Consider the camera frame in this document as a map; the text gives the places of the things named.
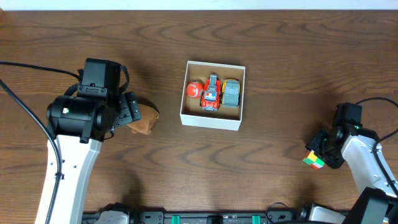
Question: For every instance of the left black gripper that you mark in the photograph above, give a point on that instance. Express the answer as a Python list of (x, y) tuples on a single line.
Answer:
[(128, 109)]

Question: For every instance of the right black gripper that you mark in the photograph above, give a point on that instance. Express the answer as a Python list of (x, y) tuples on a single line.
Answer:
[(319, 149)]

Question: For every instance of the multicoloured puzzle cube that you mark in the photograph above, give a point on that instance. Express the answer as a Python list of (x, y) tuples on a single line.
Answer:
[(313, 161)]

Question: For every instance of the brown plush toy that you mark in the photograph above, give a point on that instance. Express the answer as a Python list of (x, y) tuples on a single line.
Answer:
[(145, 124)]

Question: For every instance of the red toy ball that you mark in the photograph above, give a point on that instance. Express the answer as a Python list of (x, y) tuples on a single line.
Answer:
[(194, 89)]

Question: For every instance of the red toy fire truck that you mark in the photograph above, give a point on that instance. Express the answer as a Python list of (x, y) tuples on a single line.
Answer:
[(210, 99)]

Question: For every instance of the yellow grey toy truck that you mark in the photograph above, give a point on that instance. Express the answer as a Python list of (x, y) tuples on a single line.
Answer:
[(231, 93)]

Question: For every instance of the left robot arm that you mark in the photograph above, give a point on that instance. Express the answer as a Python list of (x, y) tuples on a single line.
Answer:
[(78, 121)]

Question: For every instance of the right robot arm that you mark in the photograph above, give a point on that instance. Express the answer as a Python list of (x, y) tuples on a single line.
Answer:
[(349, 142)]

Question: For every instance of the white cardboard box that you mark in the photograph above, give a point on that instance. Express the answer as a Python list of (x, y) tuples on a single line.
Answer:
[(227, 118)]

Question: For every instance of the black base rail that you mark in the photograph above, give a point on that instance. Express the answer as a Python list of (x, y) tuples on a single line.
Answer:
[(276, 213)]

